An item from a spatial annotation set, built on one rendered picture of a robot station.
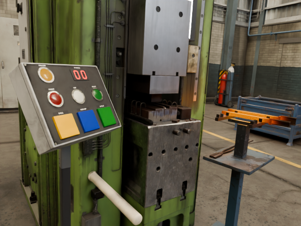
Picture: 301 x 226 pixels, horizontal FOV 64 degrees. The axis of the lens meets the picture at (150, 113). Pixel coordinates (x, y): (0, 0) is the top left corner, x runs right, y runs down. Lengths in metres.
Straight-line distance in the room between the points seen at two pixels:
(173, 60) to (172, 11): 0.25
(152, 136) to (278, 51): 8.99
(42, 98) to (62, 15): 0.87
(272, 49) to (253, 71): 1.05
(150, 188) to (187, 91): 0.67
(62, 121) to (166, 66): 0.69
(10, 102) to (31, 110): 5.65
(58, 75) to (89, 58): 0.36
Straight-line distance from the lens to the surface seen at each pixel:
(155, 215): 1.46
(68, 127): 0.82
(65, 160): 1.02
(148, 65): 1.23
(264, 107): 5.05
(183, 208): 1.62
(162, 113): 1.32
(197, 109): 1.73
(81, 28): 1.24
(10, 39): 6.41
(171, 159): 1.37
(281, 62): 9.93
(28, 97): 0.83
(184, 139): 1.39
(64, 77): 0.91
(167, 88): 1.32
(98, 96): 0.98
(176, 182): 1.46
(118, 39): 1.32
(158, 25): 1.28
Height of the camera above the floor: 1.21
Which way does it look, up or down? 11 degrees down
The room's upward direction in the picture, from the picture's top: 3 degrees clockwise
